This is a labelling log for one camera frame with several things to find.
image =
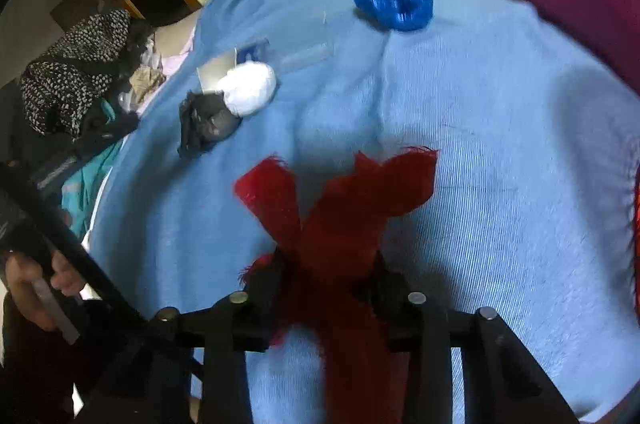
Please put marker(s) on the person's left hand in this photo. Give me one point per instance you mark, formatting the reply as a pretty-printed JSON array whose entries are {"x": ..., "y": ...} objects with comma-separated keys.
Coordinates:
[{"x": 25, "y": 299}]

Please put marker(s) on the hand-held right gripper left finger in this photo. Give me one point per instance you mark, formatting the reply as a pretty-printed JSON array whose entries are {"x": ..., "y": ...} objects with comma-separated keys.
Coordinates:
[{"x": 255, "y": 319}]

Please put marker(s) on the beige crumpled paper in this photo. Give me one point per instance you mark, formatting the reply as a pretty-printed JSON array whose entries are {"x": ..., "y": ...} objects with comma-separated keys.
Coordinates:
[{"x": 146, "y": 84}]

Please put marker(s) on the black white-dotted cloth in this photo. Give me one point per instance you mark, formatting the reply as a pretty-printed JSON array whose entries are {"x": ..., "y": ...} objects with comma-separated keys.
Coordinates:
[{"x": 70, "y": 69}]

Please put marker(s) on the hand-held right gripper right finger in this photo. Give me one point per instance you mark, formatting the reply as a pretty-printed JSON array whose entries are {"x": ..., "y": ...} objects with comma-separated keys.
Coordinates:
[{"x": 397, "y": 309}]

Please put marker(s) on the red cloth strip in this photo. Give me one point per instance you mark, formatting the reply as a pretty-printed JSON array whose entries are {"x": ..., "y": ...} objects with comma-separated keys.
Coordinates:
[{"x": 340, "y": 224}]

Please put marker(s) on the teal cloth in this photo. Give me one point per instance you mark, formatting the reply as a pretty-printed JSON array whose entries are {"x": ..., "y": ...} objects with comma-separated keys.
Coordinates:
[{"x": 90, "y": 184}]

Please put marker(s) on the crumpled black plastic bag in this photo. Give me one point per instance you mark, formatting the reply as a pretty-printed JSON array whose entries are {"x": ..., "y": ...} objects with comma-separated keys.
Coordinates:
[{"x": 205, "y": 124}]

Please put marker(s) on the light blue blanket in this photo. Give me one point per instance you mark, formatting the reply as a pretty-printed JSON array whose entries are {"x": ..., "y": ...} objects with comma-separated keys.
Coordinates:
[{"x": 500, "y": 154}]

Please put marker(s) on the white paper ball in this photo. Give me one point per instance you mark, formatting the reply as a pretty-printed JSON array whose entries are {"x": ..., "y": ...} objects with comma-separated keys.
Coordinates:
[{"x": 250, "y": 89}]

